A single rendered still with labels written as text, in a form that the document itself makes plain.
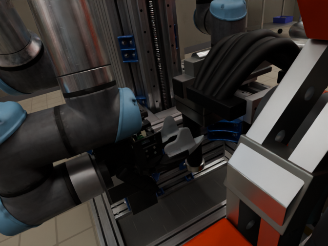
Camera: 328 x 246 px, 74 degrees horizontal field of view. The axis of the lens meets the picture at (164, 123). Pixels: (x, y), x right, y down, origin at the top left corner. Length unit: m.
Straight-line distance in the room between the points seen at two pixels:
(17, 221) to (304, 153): 0.36
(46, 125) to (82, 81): 0.07
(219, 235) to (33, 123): 0.25
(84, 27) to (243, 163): 0.24
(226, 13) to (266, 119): 0.61
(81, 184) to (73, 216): 1.19
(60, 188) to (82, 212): 1.19
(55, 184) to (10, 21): 0.32
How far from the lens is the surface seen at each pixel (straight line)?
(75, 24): 0.30
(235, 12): 0.80
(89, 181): 0.37
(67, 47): 0.30
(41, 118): 0.32
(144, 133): 0.39
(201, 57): 0.36
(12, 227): 0.40
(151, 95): 0.80
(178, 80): 0.35
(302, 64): 0.22
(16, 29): 0.55
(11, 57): 0.57
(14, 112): 0.32
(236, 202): 0.23
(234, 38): 0.32
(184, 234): 1.02
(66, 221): 1.56
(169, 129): 0.46
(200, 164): 0.50
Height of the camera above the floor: 1.10
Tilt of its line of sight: 31 degrees down
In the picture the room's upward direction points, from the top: 9 degrees counter-clockwise
